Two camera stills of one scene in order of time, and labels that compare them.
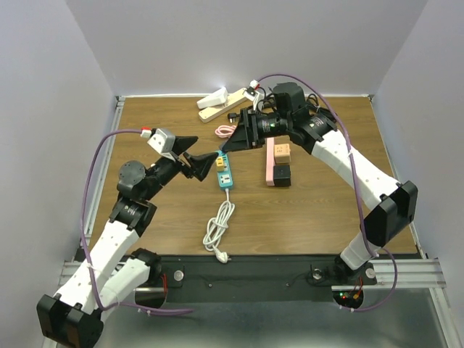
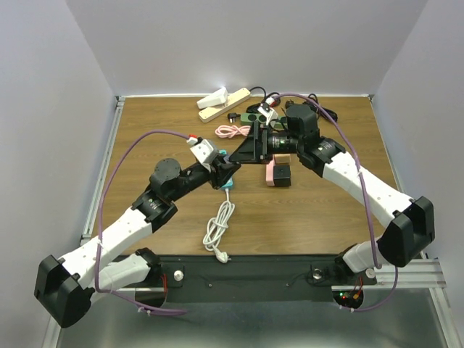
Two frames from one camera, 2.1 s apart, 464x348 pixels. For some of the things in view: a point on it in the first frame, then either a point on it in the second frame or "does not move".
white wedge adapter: [219, 97] does not move
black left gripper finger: [201, 164] to [223, 172]
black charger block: [281, 175] does not move
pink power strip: [270, 172] does not move
